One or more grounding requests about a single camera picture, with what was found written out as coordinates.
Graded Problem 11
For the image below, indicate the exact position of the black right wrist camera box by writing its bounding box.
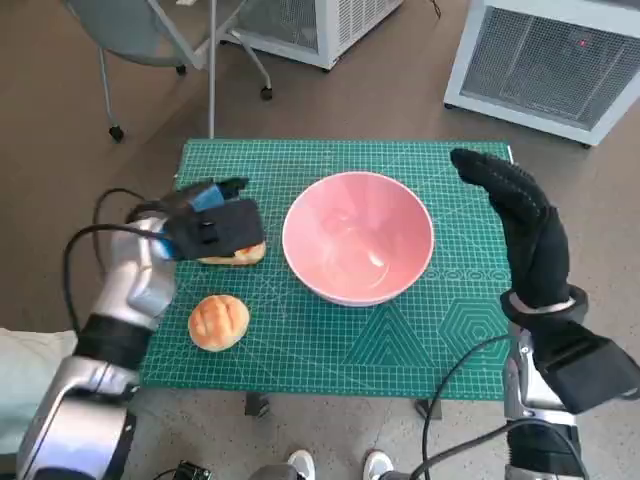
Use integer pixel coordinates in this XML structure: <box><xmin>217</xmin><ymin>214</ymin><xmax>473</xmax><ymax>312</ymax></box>
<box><xmin>532</xmin><ymin>319</ymin><xmax>640</xmax><ymax>415</ymax></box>

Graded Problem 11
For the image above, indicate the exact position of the black table bracket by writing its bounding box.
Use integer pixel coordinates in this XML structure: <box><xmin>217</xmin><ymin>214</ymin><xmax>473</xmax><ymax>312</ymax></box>
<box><xmin>244</xmin><ymin>392</ymin><xmax>271</xmax><ymax>416</ymax></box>
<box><xmin>413</xmin><ymin>398</ymin><xmax>442</xmax><ymax>424</ymax></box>

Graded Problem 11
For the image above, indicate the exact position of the pink bowl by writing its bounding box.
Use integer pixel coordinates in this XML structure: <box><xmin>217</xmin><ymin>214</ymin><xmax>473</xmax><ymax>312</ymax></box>
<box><xmin>282</xmin><ymin>171</ymin><xmax>435</xmax><ymax>307</ymax></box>

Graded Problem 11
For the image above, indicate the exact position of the small black device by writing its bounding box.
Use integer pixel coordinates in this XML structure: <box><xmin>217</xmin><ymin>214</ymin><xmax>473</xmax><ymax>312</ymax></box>
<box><xmin>172</xmin><ymin>459</ymin><xmax>211</xmax><ymax>480</ymax></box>

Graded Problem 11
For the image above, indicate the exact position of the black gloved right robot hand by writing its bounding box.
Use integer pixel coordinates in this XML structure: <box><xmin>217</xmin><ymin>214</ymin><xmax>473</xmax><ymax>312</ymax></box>
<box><xmin>449</xmin><ymin>148</ymin><xmax>571</xmax><ymax>309</ymax></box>

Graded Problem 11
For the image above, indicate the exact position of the green cutting mat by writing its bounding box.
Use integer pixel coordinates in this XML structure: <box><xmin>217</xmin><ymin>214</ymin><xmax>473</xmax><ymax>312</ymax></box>
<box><xmin>139</xmin><ymin>139</ymin><xmax>516</xmax><ymax>401</ymax></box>

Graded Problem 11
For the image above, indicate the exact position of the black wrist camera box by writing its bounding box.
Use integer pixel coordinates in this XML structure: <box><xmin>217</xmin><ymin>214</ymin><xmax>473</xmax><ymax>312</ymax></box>
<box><xmin>532</xmin><ymin>319</ymin><xmax>640</xmax><ymax>415</ymax></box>
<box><xmin>167</xmin><ymin>198</ymin><xmax>265</xmax><ymax>262</ymax></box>

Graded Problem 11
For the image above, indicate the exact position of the round scored toy bun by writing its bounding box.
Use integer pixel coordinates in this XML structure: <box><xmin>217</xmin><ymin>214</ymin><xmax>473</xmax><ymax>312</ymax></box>
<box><xmin>187</xmin><ymin>293</ymin><xmax>251</xmax><ymax>353</ymax></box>

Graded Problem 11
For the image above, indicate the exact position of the small white mesh cabinet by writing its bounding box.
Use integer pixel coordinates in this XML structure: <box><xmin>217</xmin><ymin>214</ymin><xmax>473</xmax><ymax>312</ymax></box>
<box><xmin>219</xmin><ymin>0</ymin><xmax>405</xmax><ymax>71</ymax></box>

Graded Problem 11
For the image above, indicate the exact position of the black cable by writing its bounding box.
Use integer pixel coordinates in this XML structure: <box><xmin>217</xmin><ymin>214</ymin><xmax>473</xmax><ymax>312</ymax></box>
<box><xmin>63</xmin><ymin>223</ymin><xmax>169</xmax><ymax>334</ymax></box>
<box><xmin>413</xmin><ymin>334</ymin><xmax>511</xmax><ymax>480</ymax></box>
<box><xmin>94</xmin><ymin>187</ymin><xmax>166</xmax><ymax>226</ymax></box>

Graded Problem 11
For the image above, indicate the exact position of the thin metal pole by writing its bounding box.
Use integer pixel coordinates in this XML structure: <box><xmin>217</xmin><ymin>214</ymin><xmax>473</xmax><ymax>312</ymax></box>
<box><xmin>207</xmin><ymin>0</ymin><xmax>221</xmax><ymax>140</ymax></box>

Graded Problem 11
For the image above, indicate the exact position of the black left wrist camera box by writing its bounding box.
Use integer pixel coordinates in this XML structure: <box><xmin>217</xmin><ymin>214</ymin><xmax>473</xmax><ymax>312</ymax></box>
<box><xmin>167</xmin><ymin>198</ymin><xmax>265</xmax><ymax>262</ymax></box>

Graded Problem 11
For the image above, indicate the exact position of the large white mesh cabinet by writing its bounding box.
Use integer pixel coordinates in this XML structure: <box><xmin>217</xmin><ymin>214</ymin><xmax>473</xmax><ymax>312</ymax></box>
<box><xmin>443</xmin><ymin>0</ymin><xmax>640</xmax><ymax>149</ymax></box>

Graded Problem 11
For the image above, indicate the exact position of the toy bread with orange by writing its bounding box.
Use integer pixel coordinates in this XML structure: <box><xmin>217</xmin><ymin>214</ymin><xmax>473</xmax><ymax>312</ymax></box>
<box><xmin>195</xmin><ymin>242</ymin><xmax>266</xmax><ymax>267</ymax></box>

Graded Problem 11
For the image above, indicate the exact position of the grey-green office chair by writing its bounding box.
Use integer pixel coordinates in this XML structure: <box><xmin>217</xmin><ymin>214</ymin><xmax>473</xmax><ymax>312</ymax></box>
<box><xmin>62</xmin><ymin>0</ymin><xmax>275</xmax><ymax>144</ymax></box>

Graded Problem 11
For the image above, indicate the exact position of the white shoe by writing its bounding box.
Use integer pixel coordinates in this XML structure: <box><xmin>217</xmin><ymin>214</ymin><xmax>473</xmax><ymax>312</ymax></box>
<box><xmin>363</xmin><ymin>449</ymin><xmax>395</xmax><ymax>480</ymax></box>
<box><xmin>287</xmin><ymin>449</ymin><xmax>316</xmax><ymax>480</ymax></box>

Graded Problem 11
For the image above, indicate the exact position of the person's leg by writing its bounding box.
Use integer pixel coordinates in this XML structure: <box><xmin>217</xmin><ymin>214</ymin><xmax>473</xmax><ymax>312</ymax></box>
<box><xmin>0</xmin><ymin>327</ymin><xmax>79</xmax><ymax>441</ymax></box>

